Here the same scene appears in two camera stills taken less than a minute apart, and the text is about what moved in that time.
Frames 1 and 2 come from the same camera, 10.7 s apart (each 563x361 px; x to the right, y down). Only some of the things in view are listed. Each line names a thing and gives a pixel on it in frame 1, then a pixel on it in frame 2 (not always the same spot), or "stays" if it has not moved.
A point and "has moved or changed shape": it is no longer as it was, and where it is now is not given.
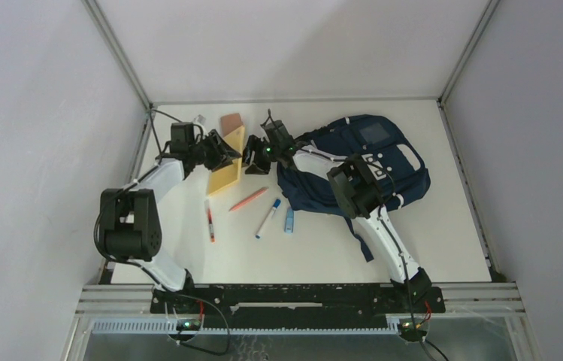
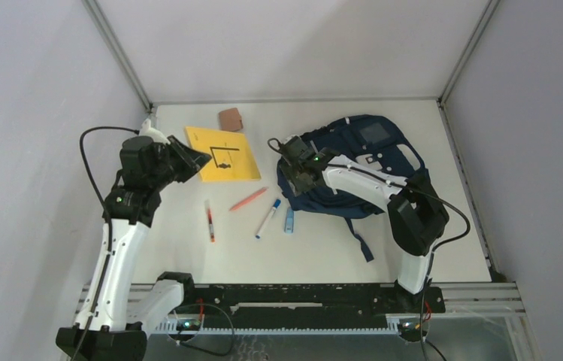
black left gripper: [224, 153] → [192, 159]
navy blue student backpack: [392, 153] stays
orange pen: [249, 199] stays
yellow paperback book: [224, 177] has moved or changed shape
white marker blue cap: [276, 205] stays
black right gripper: [254, 144] → [297, 186]
